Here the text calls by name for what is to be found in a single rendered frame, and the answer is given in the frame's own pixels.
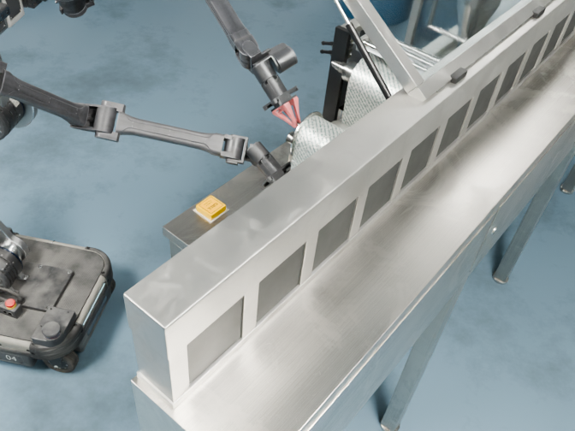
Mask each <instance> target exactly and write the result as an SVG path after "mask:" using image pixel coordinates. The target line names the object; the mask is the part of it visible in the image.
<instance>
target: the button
mask: <svg viewBox="0 0 575 431"><path fill-rule="evenodd" d="M196 210H197V211H198V212H199V213H201V214H202V215H203V216H205V217H207V218H208V219H210V220H211V221H212V220H213V219H215V218H216V217H217V216H219V215H220V214H221V213H222V212H224V211H225V210H226V205H225V204H223V203H222V202H220V201H219V200H217V199H216V198H214V197H212V196H209V197H208V198H207V199H205V200H204V201H202V202H201V203H199V204H197V205H196Z"/></svg>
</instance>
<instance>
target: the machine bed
mask: <svg viewBox="0 0 575 431"><path fill-rule="evenodd" d="M340 118H341V109H339V111H338V116H337V121H338V120H340ZM290 147H291V145H290V144H288V143H287V142H285V143H284V144H282V145H280V146H279V147H277V148H276V149H274V150H273V151H272V152H271V153H270V154H271V155H272V156H273V157H274V158H275V159H276V160H277V161H278V163H279V164H280V165H281V166H283V165H285V164H286V163H287V162H288V156H289V154H290V153H291V151H290ZM266 179H267V178H266V177H265V176H264V175H263V173H262V172H261V171H260V170H259V169H258V167H255V166H253V165H252V166H250V167H249V168H247V169H246V170H244V171H243V172H241V173H240V174H238V175H236V176H235V177H234V178H233V179H232V180H230V181H228V182H227V183H225V184H224V185H222V186H220V187H219V188H218V189H216V190H215V191H214V192H212V193H211V194H209V195H208V196H206V197H205V198H203V199H202V200H200V201H199V202H197V203H196V204H195V205H193V206H192V207H191V208H189V209H188V210H186V211H184V212H183V213H181V214H180V215H178V216H177V217H176V218H175V219H173V220H172V221H170V222H168V223H167V224H165V225H164V226H163V235H164V236H165V237H166V238H168V239H169V240H171V241H172V242H173V243H175V244H176V245H178V246H179V247H180V248H181V249H182V250H183V249H185V248H186V247H187V246H189V245H190V244H191V243H192V242H194V241H195V240H196V239H198V238H199V237H201V236H202V235H203V234H205V233H206V232H208V231H209V230H211V229H212V228H213V227H214V226H215V225H217V224H218V223H219V222H221V221H222V220H224V219H225V218H227V217H228V216H230V215H231V214H232V213H234V212H235V211H236V210H237V209H239V208H240V207H241V206H243V205H244V204H246V203H247V202H248V201H250V200H251V199H252V198H254V197H256V196H257V195H258V194H259V193H260V192H262V191H263V190H264V189H266V188H267V187H268V186H270V185H272V184H271V183H270V184H268V185H267V186H266V187H265V188H264V189H263V188H262V187H261V185H262V184H263V183H264V181H265V180H266ZM209 196H212V197H214V198H216V199H217V200H219V201H220V202H222V203H223V204H225V205H226V208H227V209H229V211H227V212H226V213H225V214H223V215H221V216H220V217H219V218H217V219H216V220H215V221H213V222H212V223H210V222H209V221H207V220H206V219H205V218H204V217H202V216H201V215H199V214H198V213H196V212H195V211H193V210H194V209H196V205H197V204H199V203H201V202H202V201H204V200H205V199H207V198H208V197H209Z"/></svg>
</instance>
